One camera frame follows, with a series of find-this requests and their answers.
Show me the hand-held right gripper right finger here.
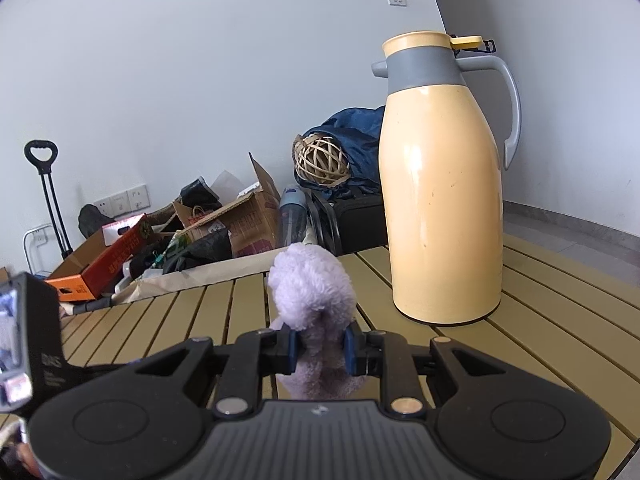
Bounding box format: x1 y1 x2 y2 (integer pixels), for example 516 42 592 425
344 322 506 421

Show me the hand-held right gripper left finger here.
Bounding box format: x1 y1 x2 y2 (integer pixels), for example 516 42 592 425
135 329 302 420

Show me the lilac fluffy cloth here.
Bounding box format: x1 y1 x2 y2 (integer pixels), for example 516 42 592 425
266 242 373 402

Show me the person's left hand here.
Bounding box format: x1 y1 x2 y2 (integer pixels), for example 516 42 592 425
14 441 45 479

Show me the orange box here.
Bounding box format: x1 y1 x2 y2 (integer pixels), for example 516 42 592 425
46 213 152 302

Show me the brown wrapping paper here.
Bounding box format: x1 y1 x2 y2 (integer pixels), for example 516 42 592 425
111 246 282 307

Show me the black pouch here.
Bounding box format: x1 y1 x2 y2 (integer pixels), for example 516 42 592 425
78 203 117 239

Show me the black suitcase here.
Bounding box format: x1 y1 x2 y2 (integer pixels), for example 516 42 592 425
307 187 392 257

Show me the black crumpled bag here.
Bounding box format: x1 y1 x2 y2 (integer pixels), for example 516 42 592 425
164 232 234 274

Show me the blue bottle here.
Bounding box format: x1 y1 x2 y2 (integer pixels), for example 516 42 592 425
278 184 307 252

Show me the open cardboard box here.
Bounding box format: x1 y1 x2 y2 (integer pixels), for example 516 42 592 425
172 152 282 262

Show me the yellow thermos jug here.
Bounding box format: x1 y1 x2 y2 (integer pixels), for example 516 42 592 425
370 31 522 329

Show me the rattan ball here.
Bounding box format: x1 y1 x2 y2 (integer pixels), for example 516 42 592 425
293 132 350 189

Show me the tan folding table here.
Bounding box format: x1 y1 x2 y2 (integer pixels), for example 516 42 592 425
0 232 640 480

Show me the blue bag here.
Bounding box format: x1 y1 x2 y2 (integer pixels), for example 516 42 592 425
302 106 387 197

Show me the white metal frame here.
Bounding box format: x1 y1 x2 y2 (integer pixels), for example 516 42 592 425
23 227 62 274

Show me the black trolley handle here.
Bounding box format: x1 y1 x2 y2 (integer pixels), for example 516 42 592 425
23 139 74 262

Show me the wall socket strip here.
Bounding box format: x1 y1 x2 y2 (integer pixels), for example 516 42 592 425
92 184 150 216

